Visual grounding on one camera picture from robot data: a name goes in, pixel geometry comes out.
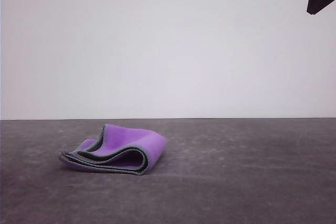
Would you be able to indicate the grey table cloth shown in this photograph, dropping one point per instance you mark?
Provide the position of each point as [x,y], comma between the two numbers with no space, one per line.
[262,195]

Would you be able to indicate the purple towel with grey hem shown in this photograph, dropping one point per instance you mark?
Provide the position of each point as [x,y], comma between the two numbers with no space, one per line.
[123,140]

